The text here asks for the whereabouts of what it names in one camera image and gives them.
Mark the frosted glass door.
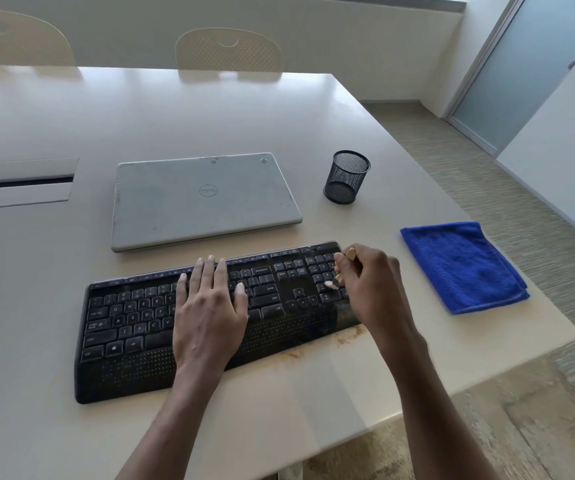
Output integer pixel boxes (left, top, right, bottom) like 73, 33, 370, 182
445, 0, 575, 157

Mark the person's left hand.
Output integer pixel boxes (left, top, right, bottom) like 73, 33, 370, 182
172, 254, 249, 383

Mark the person's right hand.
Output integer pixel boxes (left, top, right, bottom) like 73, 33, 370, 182
334, 243, 428, 361

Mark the small wooden brush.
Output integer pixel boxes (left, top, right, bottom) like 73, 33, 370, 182
323, 246, 358, 291

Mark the silver laptop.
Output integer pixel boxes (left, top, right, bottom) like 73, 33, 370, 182
111, 152, 304, 253

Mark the black keyboard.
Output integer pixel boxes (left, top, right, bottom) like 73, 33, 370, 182
73, 240, 364, 405

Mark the blue microfibre cloth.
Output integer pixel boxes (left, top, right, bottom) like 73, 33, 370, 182
400, 220, 531, 315

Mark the black mesh pen holder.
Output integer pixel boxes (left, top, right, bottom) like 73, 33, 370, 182
323, 149, 372, 205

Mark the person's right forearm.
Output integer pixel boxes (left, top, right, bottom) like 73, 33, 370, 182
390, 342, 498, 480

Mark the cream perforated chair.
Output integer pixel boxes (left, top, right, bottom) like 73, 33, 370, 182
0, 8, 77, 67
174, 27, 284, 73

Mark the person's left forearm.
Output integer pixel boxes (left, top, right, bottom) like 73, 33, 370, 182
115, 369, 226, 480

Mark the grey desk cable slot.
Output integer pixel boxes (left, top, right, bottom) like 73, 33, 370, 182
0, 157, 80, 211

